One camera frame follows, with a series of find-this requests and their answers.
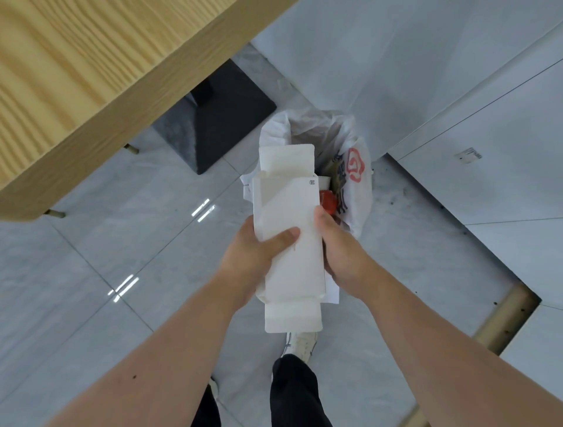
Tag white cardboard box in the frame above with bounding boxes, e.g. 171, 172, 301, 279
253, 144, 328, 334

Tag person's left hand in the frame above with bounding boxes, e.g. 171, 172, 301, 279
218, 216, 301, 310

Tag orange plastic wrapper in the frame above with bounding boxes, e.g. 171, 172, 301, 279
319, 189, 338, 215

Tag white plastic trash bag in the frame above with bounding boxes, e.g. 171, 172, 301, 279
240, 110, 374, 240

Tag person's right forearm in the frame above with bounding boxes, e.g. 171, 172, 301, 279
360, 272, 563, 427

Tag white cabinet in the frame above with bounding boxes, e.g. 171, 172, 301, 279
386, 22, 563, 309

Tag person's black trousers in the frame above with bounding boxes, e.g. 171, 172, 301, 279
191, 354, 335, 427

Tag wooden table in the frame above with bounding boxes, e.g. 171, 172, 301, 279
0, 0, 300, 223

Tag person's right hand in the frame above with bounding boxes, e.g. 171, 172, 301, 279
313, 205, 384, 303

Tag person's white right shoe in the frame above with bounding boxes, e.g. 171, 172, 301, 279
286, 332, 318, 364

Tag person's left forearm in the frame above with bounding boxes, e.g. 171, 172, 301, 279
48, 272, 252, 427

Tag black table base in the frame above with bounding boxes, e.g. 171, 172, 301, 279
151, 59, 278, 176

